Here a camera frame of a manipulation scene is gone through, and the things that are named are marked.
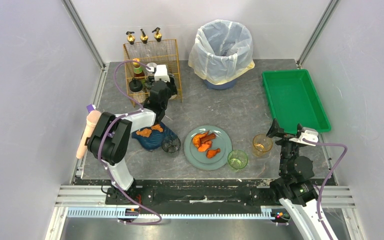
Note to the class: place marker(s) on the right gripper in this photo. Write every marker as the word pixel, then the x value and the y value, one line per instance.
pixel 286 136

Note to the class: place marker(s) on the grey-green round plate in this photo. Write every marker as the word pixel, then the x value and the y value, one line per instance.
pixel 199 159

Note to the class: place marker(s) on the blue ribbed dish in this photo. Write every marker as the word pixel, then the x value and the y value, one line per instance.
pixel 155 140

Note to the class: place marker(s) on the black cap spice jar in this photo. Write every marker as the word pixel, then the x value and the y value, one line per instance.
pixel 137 89

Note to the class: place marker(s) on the red sauce bottle green label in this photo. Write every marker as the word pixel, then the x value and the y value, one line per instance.
pixel 138 71

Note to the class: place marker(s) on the brown-sauce bottle gold spout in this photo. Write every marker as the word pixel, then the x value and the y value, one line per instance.
pixel 146 48

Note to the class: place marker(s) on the clear oil bottle gold spout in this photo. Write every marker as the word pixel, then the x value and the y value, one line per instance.
pixel 132 48

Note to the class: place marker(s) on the black flip-cap spice jar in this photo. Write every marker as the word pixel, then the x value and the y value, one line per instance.
pixel 148 83

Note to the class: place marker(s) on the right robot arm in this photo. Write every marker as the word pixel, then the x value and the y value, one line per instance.
pixel 293 188

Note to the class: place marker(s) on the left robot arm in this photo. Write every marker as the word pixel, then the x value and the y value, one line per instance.
pixel 110 138

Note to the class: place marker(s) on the amber glass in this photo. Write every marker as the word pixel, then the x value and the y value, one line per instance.
pixel 261 145

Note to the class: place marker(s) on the green plastic tray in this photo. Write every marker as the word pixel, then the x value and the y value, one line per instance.
pixel 293 99

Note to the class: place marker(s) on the green glass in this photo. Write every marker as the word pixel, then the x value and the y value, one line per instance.
pixel 237 159

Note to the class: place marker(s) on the fried food on plate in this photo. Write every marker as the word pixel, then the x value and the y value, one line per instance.
pixel 203 142

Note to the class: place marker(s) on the bin with plastic liner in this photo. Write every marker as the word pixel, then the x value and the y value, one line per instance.
pixel 221 53

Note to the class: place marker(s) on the dark smoky glass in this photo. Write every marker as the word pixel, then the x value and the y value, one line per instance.
pixel 171 144

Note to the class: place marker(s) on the fried piece on blue dish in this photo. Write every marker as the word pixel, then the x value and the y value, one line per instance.
pixel 157 127

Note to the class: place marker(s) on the beige microphone on stand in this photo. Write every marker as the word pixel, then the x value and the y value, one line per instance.
pixel 91 122

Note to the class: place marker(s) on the purple box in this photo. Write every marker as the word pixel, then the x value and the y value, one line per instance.
pixel 90 108

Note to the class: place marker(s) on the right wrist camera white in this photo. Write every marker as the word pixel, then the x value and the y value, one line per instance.
pixel 310 137

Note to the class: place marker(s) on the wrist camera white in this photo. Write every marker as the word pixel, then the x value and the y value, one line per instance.
pixel 310 137
pixel 161 73

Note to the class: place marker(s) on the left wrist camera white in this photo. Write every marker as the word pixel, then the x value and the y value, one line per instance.
pixel 161 73

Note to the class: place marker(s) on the yellow wire rack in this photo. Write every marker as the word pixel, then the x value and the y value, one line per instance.
pixel 173 67

